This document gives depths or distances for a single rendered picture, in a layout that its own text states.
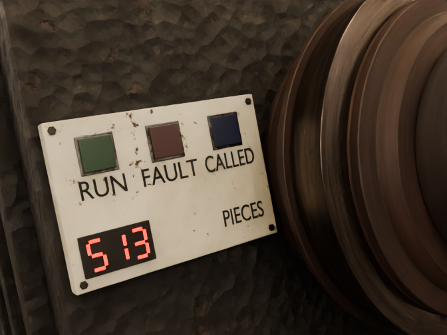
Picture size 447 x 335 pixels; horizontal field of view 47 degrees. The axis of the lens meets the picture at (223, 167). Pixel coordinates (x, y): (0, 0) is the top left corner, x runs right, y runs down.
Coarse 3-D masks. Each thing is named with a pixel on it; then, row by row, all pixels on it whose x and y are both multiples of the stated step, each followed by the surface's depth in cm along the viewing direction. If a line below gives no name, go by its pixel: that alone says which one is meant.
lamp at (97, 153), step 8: (96, 136) 54; (104, 136) 54; (80, 144) 53; (88, 144) 53; (96, 144) 54; (104, 144) 54; (112, 144) 54; (80, 152) 53; (88, 152) 53; (96, 152) 53; (104, 152) 54; (112, 152) 54; (88, 160) 53; (96, 160) 53; (104, 160) 54; (112, 160) 54; (88, 168) 53; (96, 168) 53; (104, 168) 54
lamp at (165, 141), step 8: (152, 128) 57; (160, 128) 57; (168, 128) 58; (176, 128) 58; (152, 136) 57; (160, 136) 57; (168, 136) 58; (176, 136) 58; (152, 144) 57; (160, 144) 57; (168, 144) 58; (176, 144) 58; (160, 152) 57; (168, 152) 58; (176, 152) 58
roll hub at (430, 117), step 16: (432, 80) 54; (432, 96) 53; (432, 112) 52; (416, 128) 54; (432, 128) 52; (416, 144) 53; (432, 144) 52; (416, 160) 53; (432, 160) 52; (432, 176) 52; (432, 192) 52; (432, 208) 53
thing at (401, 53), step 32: (416, 0) 59; (384, 32) 56; (416, 32) 57; (384, 64) 55; (416, 64) 54; (352, 96) 54; (384, 96) 54; (416, 96) 54; (352, 128) 53; (384, 128) 53; (352, 160) 53; (384, 160) 53; (352, 192) 54; (384, 192) 53; (416, 192) 53; (384, 224) 54; (416, 224) 53; (384, 256) 54; (416, 256) 55; (416, 288) 56
